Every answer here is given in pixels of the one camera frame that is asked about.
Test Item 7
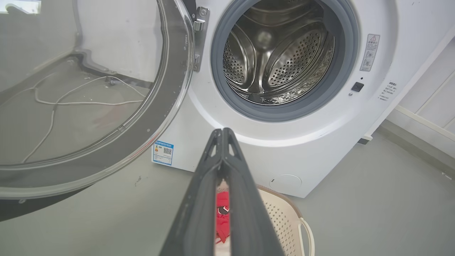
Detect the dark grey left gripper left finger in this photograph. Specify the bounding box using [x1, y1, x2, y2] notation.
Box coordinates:
[159, 129, 224, 256]

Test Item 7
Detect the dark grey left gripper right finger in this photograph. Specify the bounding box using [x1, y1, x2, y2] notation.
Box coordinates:
[223, 128, 285, 256]

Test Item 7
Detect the black round glass washer door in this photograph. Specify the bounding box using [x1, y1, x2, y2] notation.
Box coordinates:
[0, 0, 196, 222]

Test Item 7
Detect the white front-load washing machine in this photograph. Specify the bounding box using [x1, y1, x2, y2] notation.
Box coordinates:
[151, 0, 455, 198]

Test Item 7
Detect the metal door hinge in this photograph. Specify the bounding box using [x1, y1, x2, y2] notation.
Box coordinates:
[193, 6, 210, 73]

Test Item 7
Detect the red and white garment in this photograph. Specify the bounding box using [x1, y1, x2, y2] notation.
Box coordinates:
[216, 191, 231, 244]

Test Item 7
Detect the cream perforated laundry basket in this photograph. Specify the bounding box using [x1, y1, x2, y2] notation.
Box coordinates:
[257, 184, 315, 256]

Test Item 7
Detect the round white filter cover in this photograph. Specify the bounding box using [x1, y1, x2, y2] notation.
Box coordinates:
[269, 174, 303, 192]

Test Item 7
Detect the blue energy label sticker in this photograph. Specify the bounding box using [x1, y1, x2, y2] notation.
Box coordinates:
[153, 141, 175, 166]

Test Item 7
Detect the perforated steel washer drum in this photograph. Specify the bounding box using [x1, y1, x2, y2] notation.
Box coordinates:
[223, 0, 335, 105]

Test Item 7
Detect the grey warning sticker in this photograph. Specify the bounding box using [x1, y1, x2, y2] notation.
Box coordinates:
[360, 34, 380, 72]

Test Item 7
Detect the thick white power cable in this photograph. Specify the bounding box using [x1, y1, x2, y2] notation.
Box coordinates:
[34, 76, 146, 106]

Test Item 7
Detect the thin pale floor cable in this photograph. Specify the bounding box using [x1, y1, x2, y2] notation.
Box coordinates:
[21, 105, 57, 164]

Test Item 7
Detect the grey pipe with bracket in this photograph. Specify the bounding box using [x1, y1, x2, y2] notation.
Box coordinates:
[71, 0, 118, 77]

